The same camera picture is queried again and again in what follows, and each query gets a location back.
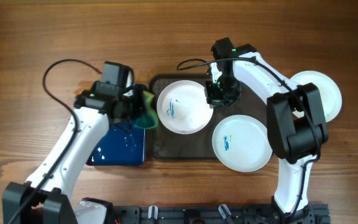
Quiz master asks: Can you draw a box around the blue water tray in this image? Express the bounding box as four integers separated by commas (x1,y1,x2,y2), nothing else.
86,121,147,166

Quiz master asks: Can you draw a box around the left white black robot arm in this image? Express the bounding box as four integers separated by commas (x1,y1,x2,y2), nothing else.
2,62,148,223

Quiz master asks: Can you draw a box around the dark brown serving tray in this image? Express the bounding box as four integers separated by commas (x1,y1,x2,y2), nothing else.
147,74,267,161

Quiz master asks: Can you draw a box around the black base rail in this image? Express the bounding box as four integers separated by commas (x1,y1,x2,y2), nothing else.
104,203,331,224

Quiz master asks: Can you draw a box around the green yellow sponge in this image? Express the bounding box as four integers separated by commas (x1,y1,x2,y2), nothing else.
134,91,159,129

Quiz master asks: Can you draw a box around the white plate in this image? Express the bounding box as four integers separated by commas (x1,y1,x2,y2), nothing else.
157,80,213,134
290,70,342,123
212,114,272,172

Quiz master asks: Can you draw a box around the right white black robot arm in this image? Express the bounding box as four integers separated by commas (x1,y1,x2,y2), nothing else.
206,37,328,223

